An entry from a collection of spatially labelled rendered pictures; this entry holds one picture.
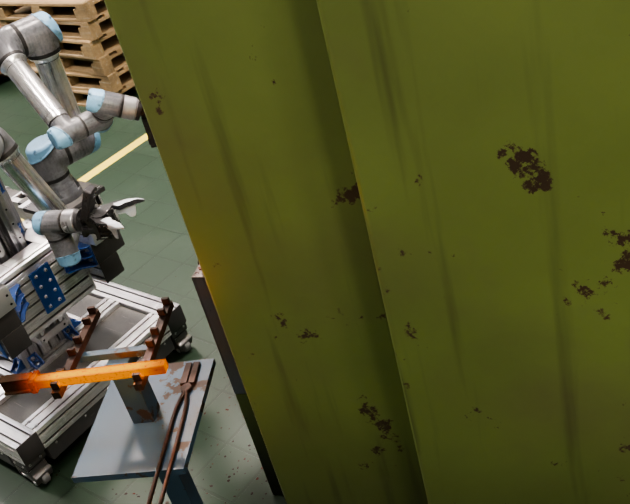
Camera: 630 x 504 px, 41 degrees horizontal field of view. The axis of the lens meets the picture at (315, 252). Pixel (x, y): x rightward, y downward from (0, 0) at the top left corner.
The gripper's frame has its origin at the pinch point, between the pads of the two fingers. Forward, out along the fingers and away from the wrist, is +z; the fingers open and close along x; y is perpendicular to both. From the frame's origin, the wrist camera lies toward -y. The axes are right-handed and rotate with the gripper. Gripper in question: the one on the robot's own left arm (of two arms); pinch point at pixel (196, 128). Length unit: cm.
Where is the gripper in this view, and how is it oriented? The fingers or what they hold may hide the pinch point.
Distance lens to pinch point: 284.5
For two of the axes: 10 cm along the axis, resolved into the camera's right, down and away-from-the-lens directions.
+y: 2.9, -8.4, -4.6
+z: 9.4, 1.6, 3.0
